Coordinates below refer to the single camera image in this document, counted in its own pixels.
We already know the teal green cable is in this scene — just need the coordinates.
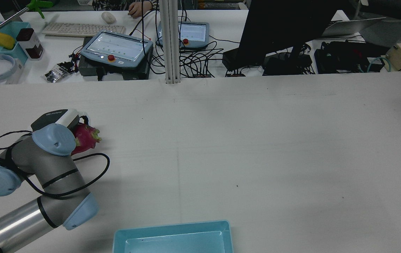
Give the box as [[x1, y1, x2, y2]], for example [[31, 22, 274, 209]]
[[367, 56, 393, 73]]

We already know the person's hand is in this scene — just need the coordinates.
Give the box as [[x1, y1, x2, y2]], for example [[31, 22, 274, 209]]
[[128, 1, 154, 19]]

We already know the small bag of dark parts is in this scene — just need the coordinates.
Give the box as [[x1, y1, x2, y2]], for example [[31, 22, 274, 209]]
[[44, 62, 71, 83]]

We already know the white carton box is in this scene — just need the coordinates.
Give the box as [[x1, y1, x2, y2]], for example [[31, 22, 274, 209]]
[[5, 58, 25, 85]]

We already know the white computer mouse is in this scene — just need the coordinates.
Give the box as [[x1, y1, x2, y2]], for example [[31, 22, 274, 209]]
[[101, 11, 117, 25]]

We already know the pink dragon fruit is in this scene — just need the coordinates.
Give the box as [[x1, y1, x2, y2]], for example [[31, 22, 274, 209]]
[[70, 123, 102, 156]]

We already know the white computer keyboard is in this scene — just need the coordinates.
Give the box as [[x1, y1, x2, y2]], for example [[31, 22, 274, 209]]
[[41, 22, 127, 38]]

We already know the teach pendant on black box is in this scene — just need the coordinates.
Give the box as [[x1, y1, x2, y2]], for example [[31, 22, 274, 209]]
[[80, 31, 154, 69]]

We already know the black Huawei monitor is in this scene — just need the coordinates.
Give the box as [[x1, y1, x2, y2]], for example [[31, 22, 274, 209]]
[[237, 0, 342, 68]]

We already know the metal rod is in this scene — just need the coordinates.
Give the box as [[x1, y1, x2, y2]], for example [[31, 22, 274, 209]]
[[0, 5, 34, 45]]

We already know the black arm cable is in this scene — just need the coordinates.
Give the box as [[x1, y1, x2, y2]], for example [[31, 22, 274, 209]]
[[0, 131, 111, 200]]

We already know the green plastic clamp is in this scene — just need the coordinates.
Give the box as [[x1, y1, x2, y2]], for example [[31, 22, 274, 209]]
[[27, 0, 54, 19]]

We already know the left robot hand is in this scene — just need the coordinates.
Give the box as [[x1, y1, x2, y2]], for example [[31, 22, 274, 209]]
[[31, 109, 90, 132]]

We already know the light blue plastic bin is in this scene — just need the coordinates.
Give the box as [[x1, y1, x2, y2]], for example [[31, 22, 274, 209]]
[[112, 220, 234, 253]]

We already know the teach pendant with small screen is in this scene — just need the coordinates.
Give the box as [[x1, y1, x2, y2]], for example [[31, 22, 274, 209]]
[[156, 20, 211, 49]]

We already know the aluminium profile post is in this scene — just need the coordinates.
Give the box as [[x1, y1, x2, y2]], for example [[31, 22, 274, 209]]
[[160, 0, 181, 84]]

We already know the black cable tangle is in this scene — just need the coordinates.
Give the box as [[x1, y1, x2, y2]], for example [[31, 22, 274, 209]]
[[151, 35, 241, 78]]

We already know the yellow toy fruit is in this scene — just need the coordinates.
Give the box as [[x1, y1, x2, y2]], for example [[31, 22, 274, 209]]
[[0, 32, 16, 50]]

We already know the black docking box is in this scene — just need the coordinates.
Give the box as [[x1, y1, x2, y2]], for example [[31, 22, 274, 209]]
[[263, 54, 314, 76]]

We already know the silver laptop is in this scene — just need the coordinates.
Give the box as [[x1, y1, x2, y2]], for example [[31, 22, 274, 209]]
[[321, 17, 387, 38]]

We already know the dark red jar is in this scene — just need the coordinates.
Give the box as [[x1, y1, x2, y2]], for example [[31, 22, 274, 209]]
[[15, 28, 45, 60]]

